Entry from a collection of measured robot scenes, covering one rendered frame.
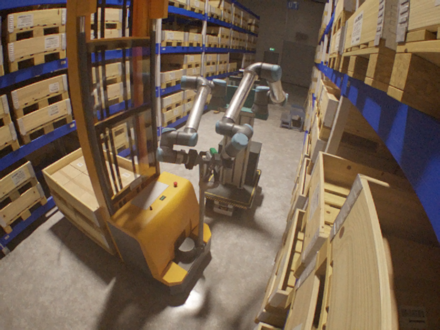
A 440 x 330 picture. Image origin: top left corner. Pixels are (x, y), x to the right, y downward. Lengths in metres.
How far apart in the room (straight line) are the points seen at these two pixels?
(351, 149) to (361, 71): 0.95
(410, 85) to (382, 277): 0.34
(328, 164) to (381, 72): 1.03
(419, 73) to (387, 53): 0.21
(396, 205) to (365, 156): 1.20
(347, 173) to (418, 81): 1.23
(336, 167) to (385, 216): 0.94
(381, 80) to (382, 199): 0.33
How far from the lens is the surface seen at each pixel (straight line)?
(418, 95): 0.47
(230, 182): 2.96
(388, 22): 0.67
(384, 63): 0.65
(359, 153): 1.83
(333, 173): 1.60
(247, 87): 1.48
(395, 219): 0.72
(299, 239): 1.87
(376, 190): 0.63
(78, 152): 3.08
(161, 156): 1.31
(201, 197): 1.62
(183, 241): 2.08
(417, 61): 0.47
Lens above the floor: 2.10
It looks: 32 degrees down
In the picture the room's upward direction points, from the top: 5 degrees clockwise
